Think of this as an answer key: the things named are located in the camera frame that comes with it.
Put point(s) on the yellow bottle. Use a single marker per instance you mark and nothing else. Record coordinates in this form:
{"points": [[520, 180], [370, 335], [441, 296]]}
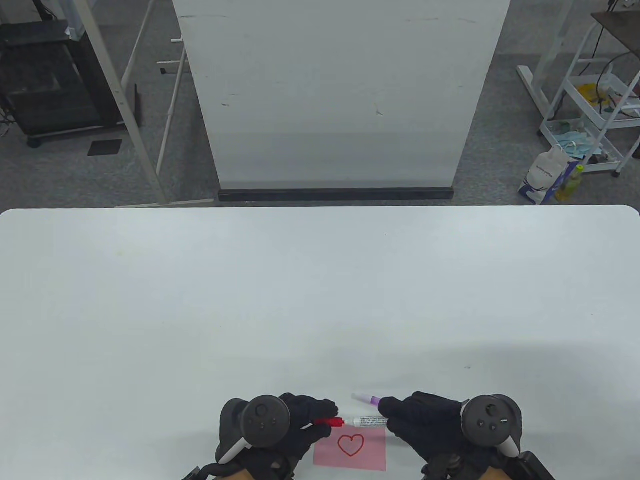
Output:
{"points": [[570, 185]]}

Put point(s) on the white standing board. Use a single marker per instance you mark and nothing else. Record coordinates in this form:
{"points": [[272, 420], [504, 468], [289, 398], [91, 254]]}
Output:
{"points": [[340, 100]]}

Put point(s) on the black board base bar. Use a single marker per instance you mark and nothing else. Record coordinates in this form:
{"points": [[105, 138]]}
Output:
{"points": [[335, 194]]}

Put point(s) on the teal cloth pile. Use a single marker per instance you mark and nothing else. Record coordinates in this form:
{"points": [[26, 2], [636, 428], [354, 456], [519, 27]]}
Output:
{"points": [[575, 140]]}

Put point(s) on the purple glitter glue pen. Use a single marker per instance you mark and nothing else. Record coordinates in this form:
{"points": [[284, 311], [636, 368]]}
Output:
{"points": [[367, 398]]}

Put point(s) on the white plastic bag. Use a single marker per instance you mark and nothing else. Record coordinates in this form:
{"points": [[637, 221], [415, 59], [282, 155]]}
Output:
{"points": [[545, 172]]}

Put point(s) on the person's right hand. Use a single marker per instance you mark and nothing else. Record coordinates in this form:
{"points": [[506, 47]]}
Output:
{"points": [[425, 420]]}

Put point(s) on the person's left forearm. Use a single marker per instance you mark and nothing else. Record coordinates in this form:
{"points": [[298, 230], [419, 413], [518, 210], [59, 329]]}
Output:
{"points": [[241, 475]]}

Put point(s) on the black floor mat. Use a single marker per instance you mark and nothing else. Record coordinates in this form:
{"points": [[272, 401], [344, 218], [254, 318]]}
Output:
{"points": [[105, 147]]}

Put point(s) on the white metal frame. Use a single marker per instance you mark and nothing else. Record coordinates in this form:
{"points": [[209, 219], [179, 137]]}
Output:
{"points": [[117, 95]]}

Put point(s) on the white marker pen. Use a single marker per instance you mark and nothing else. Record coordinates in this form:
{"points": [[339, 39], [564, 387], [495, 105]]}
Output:
{"points": [[370, 421]]}

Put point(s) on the pink heart outline paper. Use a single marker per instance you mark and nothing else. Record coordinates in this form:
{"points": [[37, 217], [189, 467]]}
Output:
{"points": [[372, 452]]}

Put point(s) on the person's left hand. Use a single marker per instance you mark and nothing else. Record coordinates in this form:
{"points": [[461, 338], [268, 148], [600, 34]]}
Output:
{"points": [[310, 407]]}

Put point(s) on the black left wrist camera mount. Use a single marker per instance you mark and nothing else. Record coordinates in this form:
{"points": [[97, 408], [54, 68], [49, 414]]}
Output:
{"points": [[200, 474]]}

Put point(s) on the person's right forearm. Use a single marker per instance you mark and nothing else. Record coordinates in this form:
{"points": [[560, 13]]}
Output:
{"points": [[495, 475]]}

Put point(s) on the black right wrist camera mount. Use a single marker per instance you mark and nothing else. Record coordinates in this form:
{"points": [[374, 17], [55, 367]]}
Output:
{"points": [[530, 467]]}

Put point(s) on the white utility cart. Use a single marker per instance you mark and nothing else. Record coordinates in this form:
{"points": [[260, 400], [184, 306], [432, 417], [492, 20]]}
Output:
{"points": [[580, 102]]}

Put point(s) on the black right hand controller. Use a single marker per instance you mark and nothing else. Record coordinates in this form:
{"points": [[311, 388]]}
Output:
{"points": [[490, 420]]}

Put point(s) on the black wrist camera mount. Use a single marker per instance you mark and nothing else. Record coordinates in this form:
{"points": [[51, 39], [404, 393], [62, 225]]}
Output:
{"points": [[530, 467], [200, 474]]}

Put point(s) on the yellow item on cart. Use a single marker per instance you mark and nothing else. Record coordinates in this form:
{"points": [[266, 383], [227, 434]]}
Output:
{"points": [[590, 92]]}

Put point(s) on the white stand leg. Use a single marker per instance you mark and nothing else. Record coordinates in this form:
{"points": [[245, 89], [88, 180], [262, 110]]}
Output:
{"points": [[532, 87]]}

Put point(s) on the dark wooden side table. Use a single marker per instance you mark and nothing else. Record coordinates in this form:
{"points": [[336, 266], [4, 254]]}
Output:
{"points": [[622, 25]]}

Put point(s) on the red marker cap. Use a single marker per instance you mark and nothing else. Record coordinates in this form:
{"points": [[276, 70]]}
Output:
{"points": [[330, 422]]}

